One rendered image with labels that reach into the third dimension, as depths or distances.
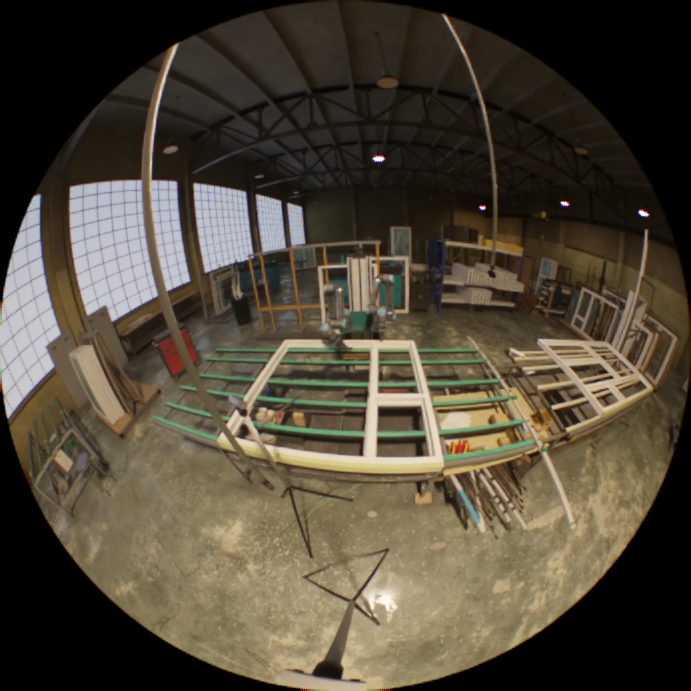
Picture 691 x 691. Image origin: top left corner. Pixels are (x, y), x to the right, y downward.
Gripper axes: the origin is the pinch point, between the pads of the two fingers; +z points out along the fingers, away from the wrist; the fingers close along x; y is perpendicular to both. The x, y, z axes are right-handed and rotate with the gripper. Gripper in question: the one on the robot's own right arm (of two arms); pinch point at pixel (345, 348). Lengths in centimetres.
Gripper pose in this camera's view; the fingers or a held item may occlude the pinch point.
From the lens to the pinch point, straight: 221.4
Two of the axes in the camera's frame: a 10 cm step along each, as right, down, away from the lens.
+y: 7.5, -4.8, -4.6
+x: 1.2, -5.9, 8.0
